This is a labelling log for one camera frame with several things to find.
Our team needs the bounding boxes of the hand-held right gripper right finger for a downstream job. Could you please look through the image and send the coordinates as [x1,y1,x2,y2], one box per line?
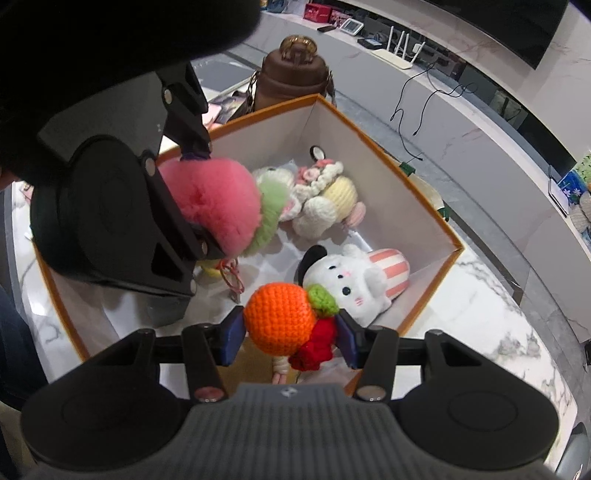
[335,310,490,402]

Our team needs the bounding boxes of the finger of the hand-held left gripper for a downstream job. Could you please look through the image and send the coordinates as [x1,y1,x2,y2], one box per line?
[141,152,229,297]
[154,60,215,162]

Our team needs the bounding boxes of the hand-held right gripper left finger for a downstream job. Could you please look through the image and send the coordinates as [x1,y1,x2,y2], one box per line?
[92,305,246,404]

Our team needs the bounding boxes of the salmon pink fur pompom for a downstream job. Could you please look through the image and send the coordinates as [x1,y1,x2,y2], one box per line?
[158,156,263,257]

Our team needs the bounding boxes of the orange crochet fruit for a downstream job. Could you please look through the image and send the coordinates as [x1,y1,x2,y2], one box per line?
[243,282,341,373]

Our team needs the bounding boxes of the orange cardboard box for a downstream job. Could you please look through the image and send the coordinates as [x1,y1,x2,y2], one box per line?
[32,93,465,403]

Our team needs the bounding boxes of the white marble desktop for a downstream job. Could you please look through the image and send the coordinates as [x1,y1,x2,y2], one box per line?
[9,182,579,480]

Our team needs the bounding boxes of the pink card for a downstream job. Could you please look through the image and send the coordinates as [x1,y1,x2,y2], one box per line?
[202,103,223,131]

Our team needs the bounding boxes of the white plush rabbit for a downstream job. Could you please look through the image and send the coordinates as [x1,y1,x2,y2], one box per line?
[297,244,393,330]

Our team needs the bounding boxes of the green fur pompom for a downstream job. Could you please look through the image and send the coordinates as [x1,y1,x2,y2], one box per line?
[242,181,281,258]

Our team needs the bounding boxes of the pink striped crochet toy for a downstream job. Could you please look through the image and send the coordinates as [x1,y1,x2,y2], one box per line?
[368,247,412,302]

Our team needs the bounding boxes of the white crochet toy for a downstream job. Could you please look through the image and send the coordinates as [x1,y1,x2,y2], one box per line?
[252,165,299,222]

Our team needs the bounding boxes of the brown water bottle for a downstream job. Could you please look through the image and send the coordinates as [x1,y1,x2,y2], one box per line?
[250,34,336,114]

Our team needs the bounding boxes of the cream crochet doll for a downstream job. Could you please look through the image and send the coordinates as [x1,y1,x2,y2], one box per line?
[291,158,367,241]

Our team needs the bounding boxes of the red box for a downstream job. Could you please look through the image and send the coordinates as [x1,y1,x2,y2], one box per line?
[302,2,334,24]

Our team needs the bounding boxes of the white router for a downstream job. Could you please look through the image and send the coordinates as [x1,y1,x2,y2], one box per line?
[371,25,428,71]

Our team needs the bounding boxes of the grey knit containers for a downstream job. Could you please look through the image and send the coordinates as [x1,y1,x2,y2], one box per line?
[573,191,591,241]

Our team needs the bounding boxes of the red wire keyring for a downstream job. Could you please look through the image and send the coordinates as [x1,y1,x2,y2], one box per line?
[219,257,246,304]

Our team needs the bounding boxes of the thin black cable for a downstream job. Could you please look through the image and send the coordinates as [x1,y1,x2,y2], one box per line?
[390,65,481,163]

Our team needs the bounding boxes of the black wall television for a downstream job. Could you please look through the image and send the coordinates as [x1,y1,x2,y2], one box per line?
[442,0,567,71]

